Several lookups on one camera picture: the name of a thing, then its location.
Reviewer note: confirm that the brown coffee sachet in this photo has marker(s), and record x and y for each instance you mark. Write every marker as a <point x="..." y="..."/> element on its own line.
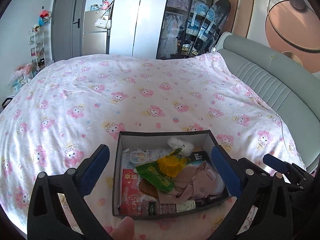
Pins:
<point x="151" y="208"/>

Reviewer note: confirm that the white plush cat toy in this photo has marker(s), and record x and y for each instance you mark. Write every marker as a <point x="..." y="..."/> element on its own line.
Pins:
<point x="180" y="147"/>

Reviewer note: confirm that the round wall lamp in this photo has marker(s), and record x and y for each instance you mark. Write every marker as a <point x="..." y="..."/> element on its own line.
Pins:
<point x="295" y="22"/>

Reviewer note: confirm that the grey green padded headboard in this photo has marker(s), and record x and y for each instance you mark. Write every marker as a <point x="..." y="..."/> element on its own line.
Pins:
<point x="284" y="85"/>

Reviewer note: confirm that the red lucky booklet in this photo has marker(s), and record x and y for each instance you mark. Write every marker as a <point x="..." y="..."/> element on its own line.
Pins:
<point x="131" y="196"/>

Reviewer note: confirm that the white wardrobe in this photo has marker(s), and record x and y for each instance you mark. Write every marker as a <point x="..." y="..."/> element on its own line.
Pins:
<point x="135" y="27"/>

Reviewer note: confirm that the clear cartoon phone case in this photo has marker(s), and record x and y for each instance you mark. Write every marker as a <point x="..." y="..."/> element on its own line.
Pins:
<point x="141" y="156"/>

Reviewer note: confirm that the dark display shelf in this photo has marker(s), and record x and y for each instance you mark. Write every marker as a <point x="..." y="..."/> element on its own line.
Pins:
<point x="181" y="24"/>

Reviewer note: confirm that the pink cartoon print bedsheet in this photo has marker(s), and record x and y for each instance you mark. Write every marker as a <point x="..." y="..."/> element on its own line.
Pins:
<point x="72" y="106"/>

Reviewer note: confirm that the white wire shelf rack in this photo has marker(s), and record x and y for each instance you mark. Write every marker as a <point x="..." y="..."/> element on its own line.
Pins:
<point x="37" y="47"/>

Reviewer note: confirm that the black cardboard storage box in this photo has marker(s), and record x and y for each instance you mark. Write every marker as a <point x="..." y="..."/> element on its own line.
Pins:
<point x="128" y="141"/>

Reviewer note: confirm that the grey door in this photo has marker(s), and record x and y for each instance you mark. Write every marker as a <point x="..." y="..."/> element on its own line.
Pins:
<point x="67" y="29"/>

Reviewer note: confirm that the white handbag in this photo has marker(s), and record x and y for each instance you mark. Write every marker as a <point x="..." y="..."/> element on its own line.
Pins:
<point x="104" y="21"/>

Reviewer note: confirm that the black screen protector box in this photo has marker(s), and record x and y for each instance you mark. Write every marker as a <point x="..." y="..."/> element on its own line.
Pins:
<point x="196" y="158"/>

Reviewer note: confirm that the pink fabric underwear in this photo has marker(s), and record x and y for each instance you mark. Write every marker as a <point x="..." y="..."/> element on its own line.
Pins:
<point x="193" y="182"/>

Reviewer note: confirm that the green yellow snack wrapper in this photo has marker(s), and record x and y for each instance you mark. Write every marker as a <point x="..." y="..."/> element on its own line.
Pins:
<point x="161" y="173"/>

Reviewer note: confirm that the brown wooden comb with tassel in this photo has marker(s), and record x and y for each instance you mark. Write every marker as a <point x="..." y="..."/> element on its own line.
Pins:
<point x="147" y="188"/>

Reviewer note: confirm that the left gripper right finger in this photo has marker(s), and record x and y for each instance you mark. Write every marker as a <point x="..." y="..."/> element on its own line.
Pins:
<point x="262" y="209"/>

